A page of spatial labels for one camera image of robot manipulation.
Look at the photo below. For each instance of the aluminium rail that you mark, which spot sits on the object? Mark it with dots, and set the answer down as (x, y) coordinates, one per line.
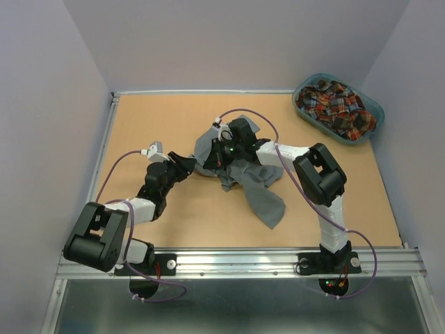
(201, 92)
(208, 263)

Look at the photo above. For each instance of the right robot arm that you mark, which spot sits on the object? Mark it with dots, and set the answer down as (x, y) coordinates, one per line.
(320, 178)

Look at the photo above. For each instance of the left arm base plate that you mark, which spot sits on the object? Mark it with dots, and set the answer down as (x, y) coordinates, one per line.
(163, 264)

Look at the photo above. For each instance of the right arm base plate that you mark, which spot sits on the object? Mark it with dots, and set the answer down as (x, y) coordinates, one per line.
(314, 263)

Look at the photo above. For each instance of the aluminium front rail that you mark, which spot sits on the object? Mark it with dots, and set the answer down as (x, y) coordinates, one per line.
(208, 263)

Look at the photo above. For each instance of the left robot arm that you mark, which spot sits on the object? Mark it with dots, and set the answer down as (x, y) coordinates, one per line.
(97, 238)

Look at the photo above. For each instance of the grey long sleeve shirt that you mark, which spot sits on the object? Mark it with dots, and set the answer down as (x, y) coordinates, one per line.
(254, 179)

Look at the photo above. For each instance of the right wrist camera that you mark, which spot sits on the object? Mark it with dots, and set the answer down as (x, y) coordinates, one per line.
(222, 128)

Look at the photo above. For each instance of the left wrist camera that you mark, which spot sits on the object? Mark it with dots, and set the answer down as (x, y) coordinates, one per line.
(154, 153)

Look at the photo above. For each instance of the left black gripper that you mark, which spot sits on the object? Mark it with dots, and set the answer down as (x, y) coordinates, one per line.
(183, 165)

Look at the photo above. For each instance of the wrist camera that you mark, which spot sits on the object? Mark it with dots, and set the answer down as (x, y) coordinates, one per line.
(222, 128)
(154, 153)

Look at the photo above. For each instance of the aluminium back rail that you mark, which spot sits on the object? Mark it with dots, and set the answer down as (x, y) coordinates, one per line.
(201, 92)

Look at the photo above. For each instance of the teal plastic basket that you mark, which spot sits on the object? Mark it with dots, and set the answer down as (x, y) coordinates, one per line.
(373, 107)

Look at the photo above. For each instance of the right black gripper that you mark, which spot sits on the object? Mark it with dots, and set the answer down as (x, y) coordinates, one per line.
(216, 158)

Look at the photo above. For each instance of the plaid long sleeve shirt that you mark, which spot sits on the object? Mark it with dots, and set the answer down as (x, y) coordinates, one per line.
(335, 106)

